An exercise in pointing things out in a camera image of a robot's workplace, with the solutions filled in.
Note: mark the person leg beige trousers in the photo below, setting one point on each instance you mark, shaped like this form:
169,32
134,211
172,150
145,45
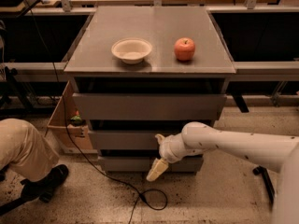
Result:
24,149

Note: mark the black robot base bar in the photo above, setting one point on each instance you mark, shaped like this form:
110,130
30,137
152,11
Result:
259,170

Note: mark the white paper bowl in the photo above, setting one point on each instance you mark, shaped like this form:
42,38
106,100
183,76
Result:
131,50

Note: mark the green toy in box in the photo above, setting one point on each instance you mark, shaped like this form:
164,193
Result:
76,120

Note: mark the grey drawer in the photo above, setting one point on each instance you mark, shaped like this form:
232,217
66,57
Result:
143,164
127,140
113,106

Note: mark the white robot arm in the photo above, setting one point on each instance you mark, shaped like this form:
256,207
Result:
278,153

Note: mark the red apple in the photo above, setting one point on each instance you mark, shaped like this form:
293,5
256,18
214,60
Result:
184,49

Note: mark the black chair leg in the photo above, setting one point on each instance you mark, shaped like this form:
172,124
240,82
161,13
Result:
7,207

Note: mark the grey drawer cabinet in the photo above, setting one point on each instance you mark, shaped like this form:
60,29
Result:
94,69

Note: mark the cardboard box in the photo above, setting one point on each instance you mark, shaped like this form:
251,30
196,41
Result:
71,136

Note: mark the grey bottom drawer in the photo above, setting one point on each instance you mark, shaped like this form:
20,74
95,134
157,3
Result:
143,164

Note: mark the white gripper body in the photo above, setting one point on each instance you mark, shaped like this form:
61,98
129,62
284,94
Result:
165,149

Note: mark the grey top drawer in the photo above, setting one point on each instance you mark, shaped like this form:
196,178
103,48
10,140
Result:
113,106

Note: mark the black shoe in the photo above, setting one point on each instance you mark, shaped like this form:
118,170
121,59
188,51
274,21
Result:
45,188

